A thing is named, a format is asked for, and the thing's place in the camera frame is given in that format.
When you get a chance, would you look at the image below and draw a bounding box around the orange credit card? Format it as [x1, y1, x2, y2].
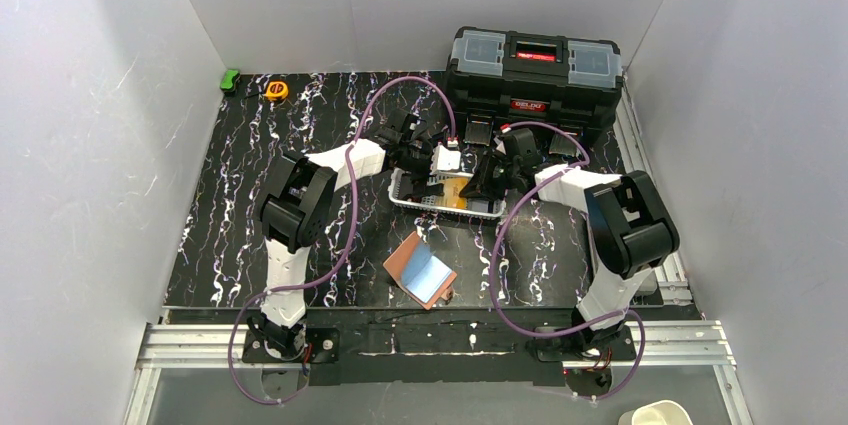
[435, 177, 469, 210]

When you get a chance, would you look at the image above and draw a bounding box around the brown leather card holder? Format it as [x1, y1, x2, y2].
[383, 232, 457, 310]

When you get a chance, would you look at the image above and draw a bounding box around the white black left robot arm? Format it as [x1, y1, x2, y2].
[247, 112, 438, 361]

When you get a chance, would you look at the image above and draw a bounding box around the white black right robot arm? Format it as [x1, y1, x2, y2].
[460, 121, 680, 351]

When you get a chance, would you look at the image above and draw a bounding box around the white grey credit card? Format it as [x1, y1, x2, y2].
[466, 199, 502, 215]

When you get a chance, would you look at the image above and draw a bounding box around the white plastic basket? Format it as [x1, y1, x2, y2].
[389, 168, 507, 220]

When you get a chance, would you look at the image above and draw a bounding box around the black red toolbox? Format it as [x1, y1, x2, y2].
[443, 26, 624, 148]

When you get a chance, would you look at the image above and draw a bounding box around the yellow tape measure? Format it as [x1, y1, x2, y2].
[264, 81, 289, 101]

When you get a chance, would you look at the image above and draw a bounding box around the green small device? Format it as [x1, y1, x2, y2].
[219, 69, 241, 94]

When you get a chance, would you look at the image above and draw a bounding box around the white plastic cup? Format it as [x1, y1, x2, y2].
[617, 400, 693, 425]

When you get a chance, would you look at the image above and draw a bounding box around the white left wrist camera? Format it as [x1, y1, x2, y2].
[430, 144, 462, 174]

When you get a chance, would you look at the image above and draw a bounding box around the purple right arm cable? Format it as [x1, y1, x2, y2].
[488, 121, 647, 403]

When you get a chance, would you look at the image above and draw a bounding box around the aluminium frame rail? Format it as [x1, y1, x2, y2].
[125, 87, 753, 425]

